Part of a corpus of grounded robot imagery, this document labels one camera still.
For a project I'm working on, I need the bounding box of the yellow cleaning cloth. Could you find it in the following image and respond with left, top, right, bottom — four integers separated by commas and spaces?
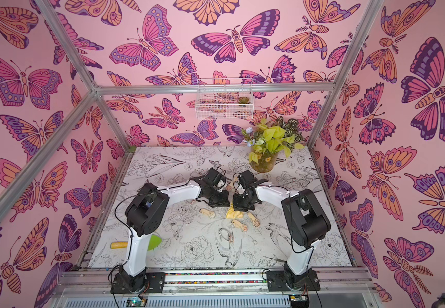
225, 204, 244, 219

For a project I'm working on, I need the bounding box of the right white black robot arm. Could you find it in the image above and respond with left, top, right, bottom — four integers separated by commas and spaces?
233, 171, 331, 290

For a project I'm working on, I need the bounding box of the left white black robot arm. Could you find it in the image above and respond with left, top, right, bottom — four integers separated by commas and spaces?
108, 167, 230, 295

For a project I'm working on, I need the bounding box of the potted green leafy plant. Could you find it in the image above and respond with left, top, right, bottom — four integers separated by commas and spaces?
242, 117, 304, 173

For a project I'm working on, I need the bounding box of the green yellow toy shovel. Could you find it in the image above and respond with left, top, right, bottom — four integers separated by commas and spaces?
109, 235, 162, 251

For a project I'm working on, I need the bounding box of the white wire basket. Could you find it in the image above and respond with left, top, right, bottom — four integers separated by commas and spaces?
193, 77, 255, 121

